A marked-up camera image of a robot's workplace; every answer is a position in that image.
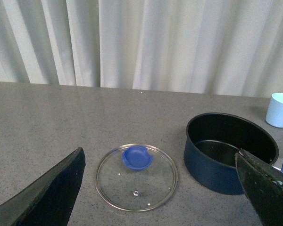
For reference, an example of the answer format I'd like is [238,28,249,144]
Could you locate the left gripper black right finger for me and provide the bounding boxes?
[235,150,283,226]

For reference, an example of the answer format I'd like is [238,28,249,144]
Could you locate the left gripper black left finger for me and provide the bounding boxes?
[0,147,85,226]

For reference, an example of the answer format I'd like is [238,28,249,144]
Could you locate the light blue cup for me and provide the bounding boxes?
[266,93,283,128]

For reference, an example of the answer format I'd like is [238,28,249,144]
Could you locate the dark blue pot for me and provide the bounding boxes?
[183,113,283,195]

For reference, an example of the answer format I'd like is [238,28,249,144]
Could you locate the beige curtain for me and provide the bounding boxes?
[0,0,283,97]

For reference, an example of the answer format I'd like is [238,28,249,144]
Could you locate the glass lid blue knob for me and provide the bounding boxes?
[95,144,178,212]

